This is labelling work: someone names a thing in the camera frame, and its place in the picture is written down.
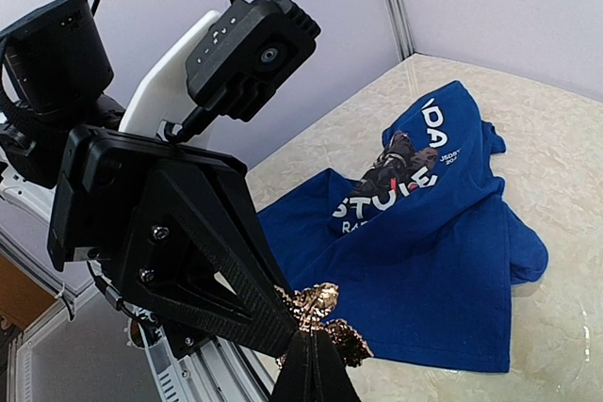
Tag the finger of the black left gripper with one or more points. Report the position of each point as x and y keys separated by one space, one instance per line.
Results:
x=231 y=234
x=195 y=254

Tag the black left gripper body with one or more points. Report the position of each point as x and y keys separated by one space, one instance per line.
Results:
x=99 y=186

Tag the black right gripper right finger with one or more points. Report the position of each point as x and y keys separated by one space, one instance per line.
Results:
x=329 y=380

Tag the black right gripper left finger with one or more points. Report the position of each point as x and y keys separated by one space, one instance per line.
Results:
x=293 y=382

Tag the white snowflake brooch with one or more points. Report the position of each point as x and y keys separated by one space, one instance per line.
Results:
x=310 y=308

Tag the blue printed t-shirt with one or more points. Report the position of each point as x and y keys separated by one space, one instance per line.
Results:
x=423 y=248

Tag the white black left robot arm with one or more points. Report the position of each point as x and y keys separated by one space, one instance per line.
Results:
x=58 y=65

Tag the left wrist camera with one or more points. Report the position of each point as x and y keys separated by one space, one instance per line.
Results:
x=228 y=64

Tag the aluminium corner post left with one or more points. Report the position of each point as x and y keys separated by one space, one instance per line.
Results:
x=401 y=28

